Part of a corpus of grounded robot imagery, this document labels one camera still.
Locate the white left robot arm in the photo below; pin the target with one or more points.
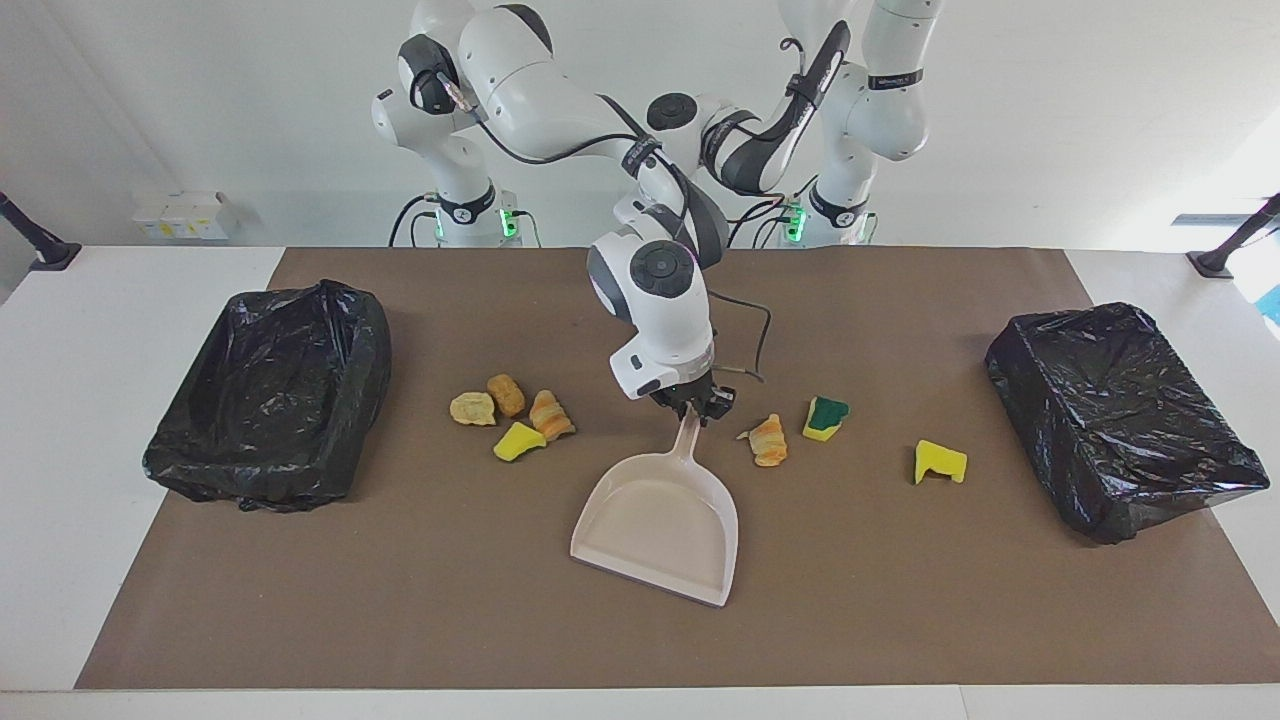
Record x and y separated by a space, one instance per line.
890 120

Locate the black camera stand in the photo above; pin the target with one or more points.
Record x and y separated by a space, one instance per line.
1215 265
50 255

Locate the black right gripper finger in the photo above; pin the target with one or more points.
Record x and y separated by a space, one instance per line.
718 403
678 403

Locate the pale bread piece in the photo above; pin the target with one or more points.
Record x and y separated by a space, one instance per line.
472 409

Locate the beige plastic dustpan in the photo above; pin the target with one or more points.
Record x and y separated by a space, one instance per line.
660 520

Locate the brown bread roll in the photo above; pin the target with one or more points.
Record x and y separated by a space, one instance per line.
506 395

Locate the black bag lined bin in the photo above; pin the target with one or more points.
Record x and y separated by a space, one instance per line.
270 400
1110 420

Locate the notched yellow sponge piece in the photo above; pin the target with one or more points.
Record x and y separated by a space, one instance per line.
940 462

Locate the yellow sponge wedge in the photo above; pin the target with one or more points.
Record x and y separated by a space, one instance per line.
518 442

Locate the white wall socket box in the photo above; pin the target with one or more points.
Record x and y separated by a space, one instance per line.
185 215

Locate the torn striped bread piece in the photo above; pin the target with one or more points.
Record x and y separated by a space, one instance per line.
768 442

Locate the cyan blue object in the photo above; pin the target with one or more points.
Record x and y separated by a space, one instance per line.
1273 305

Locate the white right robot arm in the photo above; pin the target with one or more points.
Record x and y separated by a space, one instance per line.
530 80

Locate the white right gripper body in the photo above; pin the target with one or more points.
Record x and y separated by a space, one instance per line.
665 365

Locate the brown table mat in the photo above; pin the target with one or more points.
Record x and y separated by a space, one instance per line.
500 600

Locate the striped orange bread piece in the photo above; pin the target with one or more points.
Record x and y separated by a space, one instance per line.
550 415

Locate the green and yellow sponge piece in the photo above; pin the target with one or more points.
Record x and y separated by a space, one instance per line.
822 420

